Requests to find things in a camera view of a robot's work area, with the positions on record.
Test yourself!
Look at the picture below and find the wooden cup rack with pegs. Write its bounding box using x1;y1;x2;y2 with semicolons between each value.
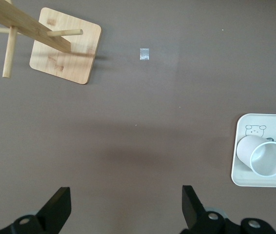
0;0;102;85

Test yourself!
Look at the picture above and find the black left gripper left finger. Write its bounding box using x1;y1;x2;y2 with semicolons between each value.
0;187;72;234

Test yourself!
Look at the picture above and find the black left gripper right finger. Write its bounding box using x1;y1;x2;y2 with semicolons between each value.
180;185;276;234

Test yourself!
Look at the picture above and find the small clear tape piece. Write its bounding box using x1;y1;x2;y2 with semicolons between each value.
139;48;151;61

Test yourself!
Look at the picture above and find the white tray with rabbit print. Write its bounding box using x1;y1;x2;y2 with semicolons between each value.
231;113;276;188

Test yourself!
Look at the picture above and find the white cup with black handle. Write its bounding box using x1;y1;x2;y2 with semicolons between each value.
236;135;276;177

